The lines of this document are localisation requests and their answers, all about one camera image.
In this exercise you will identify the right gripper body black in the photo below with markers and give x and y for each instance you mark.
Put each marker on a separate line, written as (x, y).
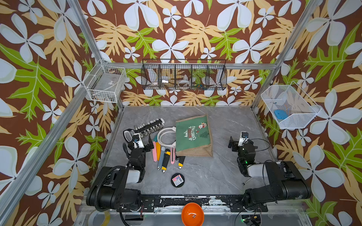
(234, 143)

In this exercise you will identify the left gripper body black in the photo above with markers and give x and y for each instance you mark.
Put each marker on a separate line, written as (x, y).
(140, 145)

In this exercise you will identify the small black yellow utility knife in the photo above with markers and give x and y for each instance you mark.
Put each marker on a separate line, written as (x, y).
(181, 160)

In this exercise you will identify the green christmas burlap pouch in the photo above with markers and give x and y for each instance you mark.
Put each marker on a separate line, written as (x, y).
(193, 137)

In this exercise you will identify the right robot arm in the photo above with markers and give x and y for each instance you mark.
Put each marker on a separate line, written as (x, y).
(282, 180)

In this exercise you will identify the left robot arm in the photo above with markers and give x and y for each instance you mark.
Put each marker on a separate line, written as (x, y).
(109, 188)

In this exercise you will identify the orange utility knife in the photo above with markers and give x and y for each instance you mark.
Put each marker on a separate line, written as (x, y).
(158, 151)

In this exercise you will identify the slim pink utility knife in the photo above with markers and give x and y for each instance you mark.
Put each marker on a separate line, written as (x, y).
(173, 154)

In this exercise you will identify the small metal wrench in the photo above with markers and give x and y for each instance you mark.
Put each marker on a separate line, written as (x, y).
(246, 181)

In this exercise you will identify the blue object in basket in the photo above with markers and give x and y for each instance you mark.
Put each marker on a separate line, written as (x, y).
(280, 114)

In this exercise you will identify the round black tin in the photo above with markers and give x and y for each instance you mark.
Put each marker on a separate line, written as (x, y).
(177, 180)

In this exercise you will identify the orange bowl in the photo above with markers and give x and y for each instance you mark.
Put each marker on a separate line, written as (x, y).
(192, 215)

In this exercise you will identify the tape roll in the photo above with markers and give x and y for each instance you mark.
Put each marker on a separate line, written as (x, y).
(97, 218)

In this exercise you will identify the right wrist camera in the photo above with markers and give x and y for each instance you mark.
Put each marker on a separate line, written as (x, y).
(244, 138)

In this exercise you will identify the socket set on black rail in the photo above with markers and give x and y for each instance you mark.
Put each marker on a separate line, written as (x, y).
(144, 129)

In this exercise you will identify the white wire basket right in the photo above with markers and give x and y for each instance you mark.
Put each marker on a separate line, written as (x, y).
(299, 106)

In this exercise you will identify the white wire basket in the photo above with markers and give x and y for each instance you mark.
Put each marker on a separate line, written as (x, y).
(105, 82)
(299, 106)

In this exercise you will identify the white wire basket left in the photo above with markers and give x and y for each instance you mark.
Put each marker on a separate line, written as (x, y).
(105, 82)

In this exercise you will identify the black wire basket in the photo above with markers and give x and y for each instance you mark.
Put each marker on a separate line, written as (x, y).
(182, 74)

